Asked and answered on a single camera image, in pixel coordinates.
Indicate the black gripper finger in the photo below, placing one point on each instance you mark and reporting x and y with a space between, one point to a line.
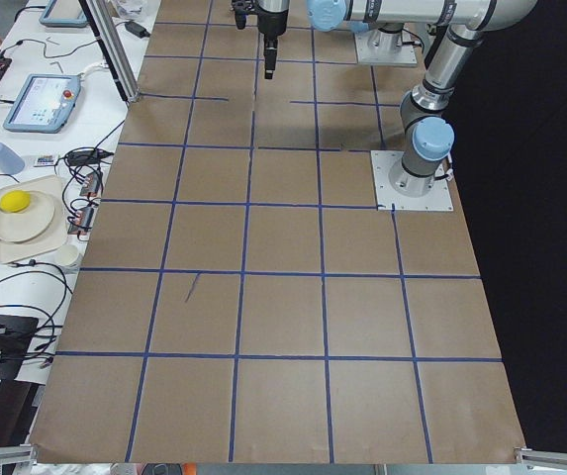
270 56

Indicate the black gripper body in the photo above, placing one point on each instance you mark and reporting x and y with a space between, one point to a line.
272 23

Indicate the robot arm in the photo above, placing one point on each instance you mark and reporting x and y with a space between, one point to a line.
429 138

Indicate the black power adapter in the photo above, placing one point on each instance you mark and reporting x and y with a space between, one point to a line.
137 29

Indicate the blue teach pendant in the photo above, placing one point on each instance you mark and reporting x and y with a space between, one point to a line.
63 14
44 103

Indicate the red circuit board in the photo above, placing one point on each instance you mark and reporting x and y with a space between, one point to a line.
92 184
80 223

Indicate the blue plastic cup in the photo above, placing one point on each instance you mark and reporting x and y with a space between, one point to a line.
10 162

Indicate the white paper cup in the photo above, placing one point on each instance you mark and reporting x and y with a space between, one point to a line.
68 258

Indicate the yellow lemon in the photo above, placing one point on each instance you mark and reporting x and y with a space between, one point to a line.
15 201

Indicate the beige plate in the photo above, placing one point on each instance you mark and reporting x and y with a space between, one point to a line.
17 227

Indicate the beige tray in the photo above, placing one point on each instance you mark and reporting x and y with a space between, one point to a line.
55 234

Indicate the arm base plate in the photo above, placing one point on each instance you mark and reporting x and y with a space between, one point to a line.
398 190
385 46

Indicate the aluminium frame post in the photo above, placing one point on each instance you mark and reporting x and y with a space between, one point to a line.
106 35

